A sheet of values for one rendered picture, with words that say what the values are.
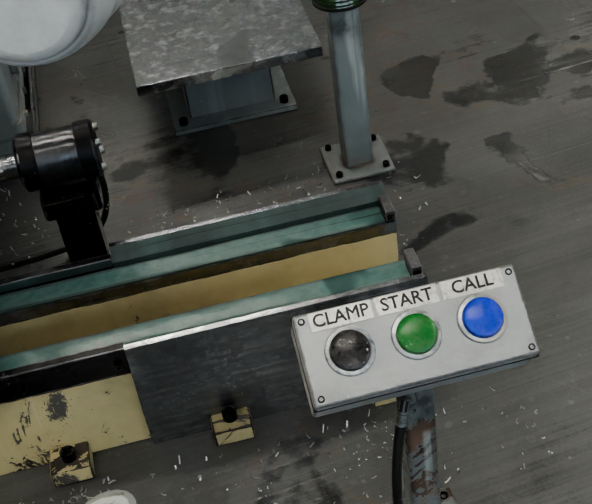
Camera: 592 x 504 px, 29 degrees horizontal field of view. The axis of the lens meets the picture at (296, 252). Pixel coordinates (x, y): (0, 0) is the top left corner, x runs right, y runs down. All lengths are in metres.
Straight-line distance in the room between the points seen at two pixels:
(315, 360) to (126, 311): 0.39
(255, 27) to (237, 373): 0.57
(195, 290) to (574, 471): 0.41
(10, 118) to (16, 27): 0.89
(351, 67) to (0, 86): 0.44
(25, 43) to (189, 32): 0.93
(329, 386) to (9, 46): 0.35
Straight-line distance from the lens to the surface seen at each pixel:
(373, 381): 0.82
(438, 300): 0.84
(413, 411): 0.90
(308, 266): 1.17
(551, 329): 1.21
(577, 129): 1.48
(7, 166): 1.17
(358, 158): 1.42
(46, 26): 0.61
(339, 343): 0.82
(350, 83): 1.36
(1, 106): 1.49
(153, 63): 1.48
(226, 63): 1.45
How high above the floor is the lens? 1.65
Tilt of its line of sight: 40 degrees down
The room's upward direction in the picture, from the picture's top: 9 degrees counter-clockwise
